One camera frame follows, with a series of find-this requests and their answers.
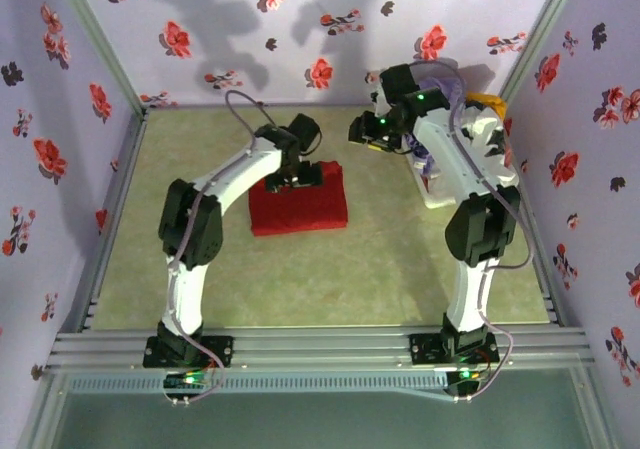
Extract thin aluminium back rail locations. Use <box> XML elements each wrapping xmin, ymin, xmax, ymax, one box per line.
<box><xmin>144</xmin><ymin>101</ymin><xmax>381</xmax><ymax>112</ymax></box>

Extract red t-shirt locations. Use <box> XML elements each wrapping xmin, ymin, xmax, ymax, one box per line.
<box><xmin>248</xmin><ymin>160</ymin><xmax>350</xmax><ymax>238</ymax></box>

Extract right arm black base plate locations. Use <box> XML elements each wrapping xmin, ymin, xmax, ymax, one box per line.
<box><xmin>408</xmin><ymin>332</ymin><xmax>501</xmax><ymax>368</ymax></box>

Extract aluminium frame leg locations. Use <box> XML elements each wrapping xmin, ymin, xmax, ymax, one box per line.
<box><xmin>19</xmin><ymin>371</ymin><xmax>69</xmax><ymax>449</ymax></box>
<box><xmin>569</xmin><ymin>368</ymin><xmax>619</xmax><ymax>449</ymax></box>

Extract aluminium corner post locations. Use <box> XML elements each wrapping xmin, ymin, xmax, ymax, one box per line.
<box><xmin>49</xmin><ymin>0</ymin><xmax>150</xmax><ymax>116</ymax></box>
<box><xmin>491</xmin><ymin>0</ymin><xmax>584</xmax><ymax>113</ymax></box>

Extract yellow t-shirt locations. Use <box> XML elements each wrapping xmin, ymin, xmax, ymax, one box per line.
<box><xmin>465</xmin><ymin>92</ymin><xmax>508</xmax><ymax>121</ymax></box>

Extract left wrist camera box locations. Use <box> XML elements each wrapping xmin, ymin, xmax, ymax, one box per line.
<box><xmin>291</xmin><ymin>112</ymin><xmax>323</xmax><ymax>147</ymax></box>

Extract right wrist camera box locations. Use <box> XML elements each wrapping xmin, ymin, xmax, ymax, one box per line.
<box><xmin>378</xmin><ymin>63</ymin><xmax>418</xmax><ymax>105</ymax></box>

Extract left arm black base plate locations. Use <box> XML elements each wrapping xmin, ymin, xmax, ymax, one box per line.
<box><xmin>143</xmin><ymin>335</ymin><xmax>235</xmax><ymax>370</ymax></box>

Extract white t-shirt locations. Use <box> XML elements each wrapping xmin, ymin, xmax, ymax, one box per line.
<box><xmin>424</xmin><ymin>106</ymin><xmax>521</xmax><ymax>208</ymax></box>

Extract white plastic basket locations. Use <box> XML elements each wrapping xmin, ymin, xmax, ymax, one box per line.
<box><xmin>411</xmin><ymin>152</ymin><xmax>457</xmax><ymax>211</ymax></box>

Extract grey slotted cable duct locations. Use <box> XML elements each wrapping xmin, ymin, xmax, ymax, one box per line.
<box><xmin>64</xmin><ymin>372</ymin><xmax>451</xmax><ymax>396</ymax></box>

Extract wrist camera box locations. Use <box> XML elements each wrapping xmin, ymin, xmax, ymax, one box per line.
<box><xmin>378</xmin><ymin>63</ymin><xmax>418</xmax><ymax>105</ymax></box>
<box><xmin>291</xmin><ymin>112</ymin><xmax>323</xmax><ymax>147</ymax></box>

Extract right arm lavender cable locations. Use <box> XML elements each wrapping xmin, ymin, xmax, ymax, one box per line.
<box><xmin>413</xmin><ymin>59</ymin><xmax>537</xmax><ymax>403</ymax></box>

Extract aluminium mounting rail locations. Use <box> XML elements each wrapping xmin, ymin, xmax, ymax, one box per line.
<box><xmin>47</xmin><ymin>325</ymin><xmax>596</xmax><ymax>371</ymax></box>

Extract purple t-shirt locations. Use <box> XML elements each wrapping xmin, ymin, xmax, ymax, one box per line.
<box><xmin>403</xmin><ymin>75</ymin><xmax>469</xmax><ymax>170</ymax></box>

